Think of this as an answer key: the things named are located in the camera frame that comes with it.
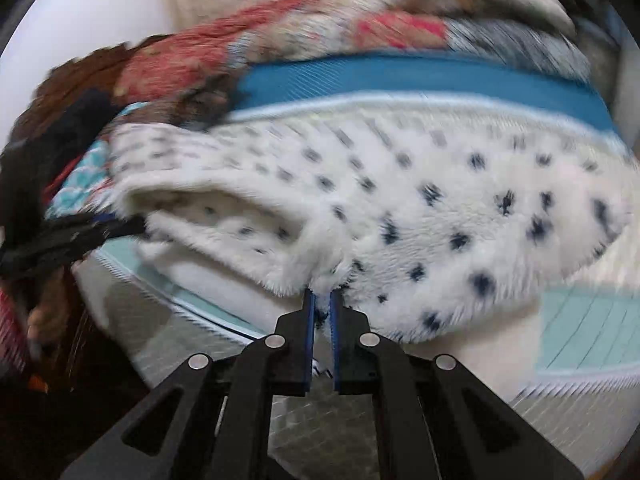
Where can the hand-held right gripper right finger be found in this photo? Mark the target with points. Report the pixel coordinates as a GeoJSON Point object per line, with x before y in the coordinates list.
{"type": "Point", "coordinates": [336, 330]}

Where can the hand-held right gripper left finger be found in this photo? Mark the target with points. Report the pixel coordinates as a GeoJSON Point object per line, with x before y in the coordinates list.
{"type": "Point", "coordinates": [310, 325]}

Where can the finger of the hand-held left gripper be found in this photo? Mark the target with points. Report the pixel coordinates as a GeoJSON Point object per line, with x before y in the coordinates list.
{"type": "Point", "coordinates": [60, 245]}

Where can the white spotted fleece garment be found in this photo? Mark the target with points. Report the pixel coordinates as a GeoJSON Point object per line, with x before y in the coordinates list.
{"type": "Point", "coordinates": [425, 220]}

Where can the person's left hand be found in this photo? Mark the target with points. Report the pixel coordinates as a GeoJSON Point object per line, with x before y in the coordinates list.
{"type": "Point", "coordinates": [45, 310]}

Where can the teal wave-pattern pillow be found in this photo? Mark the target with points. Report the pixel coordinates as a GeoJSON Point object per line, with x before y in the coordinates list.
{"type": "Point", "coordinates": [90, 170]}

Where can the black fuzzy cloth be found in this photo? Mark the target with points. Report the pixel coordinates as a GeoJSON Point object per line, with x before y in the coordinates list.
{"type": "Point", "coordinates": [60, 140]}

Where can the carved wooden headboard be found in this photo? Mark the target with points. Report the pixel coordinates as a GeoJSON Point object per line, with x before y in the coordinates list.
{"type": "Point", "coordinates": [65, 85]}

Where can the red floral patchwork quilt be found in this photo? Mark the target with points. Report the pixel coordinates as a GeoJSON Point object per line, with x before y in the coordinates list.
{"type": "Point", "coordinates": [200, 55]}

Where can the patterned bed sheet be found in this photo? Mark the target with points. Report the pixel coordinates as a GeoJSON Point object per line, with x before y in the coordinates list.
{"type": "Point", "coordinates": [425, 75]}

